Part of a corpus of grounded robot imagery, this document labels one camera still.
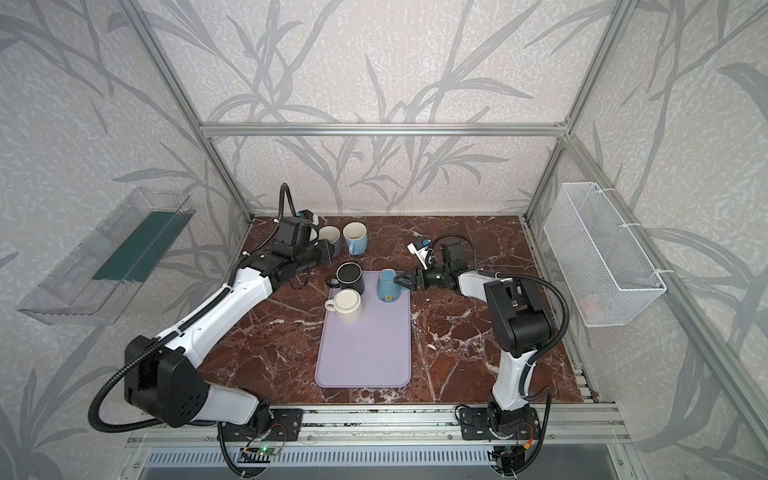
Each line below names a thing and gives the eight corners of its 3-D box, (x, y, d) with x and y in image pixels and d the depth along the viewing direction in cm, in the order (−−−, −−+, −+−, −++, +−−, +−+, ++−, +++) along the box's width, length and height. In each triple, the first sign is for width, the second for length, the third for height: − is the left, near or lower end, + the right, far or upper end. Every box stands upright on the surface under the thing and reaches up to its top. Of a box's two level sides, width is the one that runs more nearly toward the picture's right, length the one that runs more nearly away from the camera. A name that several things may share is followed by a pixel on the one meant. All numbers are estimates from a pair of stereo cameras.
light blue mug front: (344, 265, 108) (339, 248, 100) (348, 238, 116) (344, 221, 108) (366, 265, 108) (363, 248, 100) (369, 238, 116) (366, 221, 108)
